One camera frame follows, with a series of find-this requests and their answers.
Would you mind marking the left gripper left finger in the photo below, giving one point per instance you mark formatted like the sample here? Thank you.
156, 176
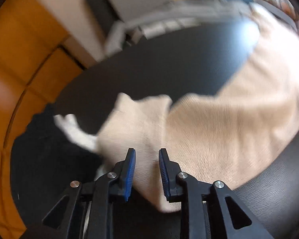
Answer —
86, 209

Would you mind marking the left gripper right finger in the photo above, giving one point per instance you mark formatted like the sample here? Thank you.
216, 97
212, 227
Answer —
207, 210

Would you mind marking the beige knit sweater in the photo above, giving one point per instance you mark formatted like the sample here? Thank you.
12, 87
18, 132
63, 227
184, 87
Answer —
232, 136

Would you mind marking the black garment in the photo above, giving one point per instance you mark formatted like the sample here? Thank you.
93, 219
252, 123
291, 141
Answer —
43, 163

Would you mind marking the white glove cloth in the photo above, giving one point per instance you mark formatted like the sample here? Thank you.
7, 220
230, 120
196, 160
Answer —
69, 126

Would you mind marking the grey cloth garment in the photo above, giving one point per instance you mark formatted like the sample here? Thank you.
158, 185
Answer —
172, 16

